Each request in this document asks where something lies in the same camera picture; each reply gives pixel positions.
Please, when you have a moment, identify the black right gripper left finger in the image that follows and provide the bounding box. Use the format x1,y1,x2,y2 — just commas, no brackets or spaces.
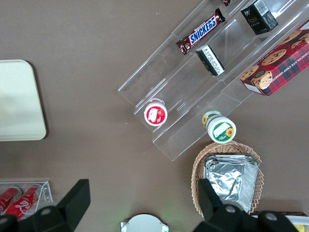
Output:
24,178,91,232

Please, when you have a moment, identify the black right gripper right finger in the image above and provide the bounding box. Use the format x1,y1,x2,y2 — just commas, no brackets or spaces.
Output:
197,178,259,232

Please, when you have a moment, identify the light wicker basket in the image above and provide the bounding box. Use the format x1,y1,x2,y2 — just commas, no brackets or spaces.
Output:
192,142,264,216

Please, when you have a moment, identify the cream plastic tray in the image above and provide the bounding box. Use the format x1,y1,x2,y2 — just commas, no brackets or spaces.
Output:
0,59,47,141

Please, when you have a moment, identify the clear acrylic bottle rack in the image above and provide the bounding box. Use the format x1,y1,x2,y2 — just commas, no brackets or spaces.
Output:
0,181,53,220

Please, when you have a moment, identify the stack of foil trays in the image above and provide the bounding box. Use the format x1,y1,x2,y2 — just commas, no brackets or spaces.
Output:
204,154,260,215

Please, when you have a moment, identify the red cola bottle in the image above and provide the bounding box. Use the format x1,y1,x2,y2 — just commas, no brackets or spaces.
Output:
0,186,22,216
4,185,42,219

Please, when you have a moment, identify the green lid yogurt cup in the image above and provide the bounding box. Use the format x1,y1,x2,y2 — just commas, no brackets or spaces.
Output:
202,110,237,144

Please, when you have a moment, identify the red lid yogurt cup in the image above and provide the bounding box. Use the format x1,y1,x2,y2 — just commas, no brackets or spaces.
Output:
144,98,169,127

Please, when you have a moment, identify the clear acrylic stepped shelf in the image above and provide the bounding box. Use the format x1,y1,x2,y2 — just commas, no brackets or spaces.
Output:
117,0,309,162

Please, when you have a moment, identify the dark green small box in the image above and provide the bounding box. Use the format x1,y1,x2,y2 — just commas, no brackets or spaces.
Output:
240,0,279,36
196,44,226,77

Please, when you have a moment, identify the red tartan cookie box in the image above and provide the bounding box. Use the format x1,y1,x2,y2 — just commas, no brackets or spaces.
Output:
239,20,309,97

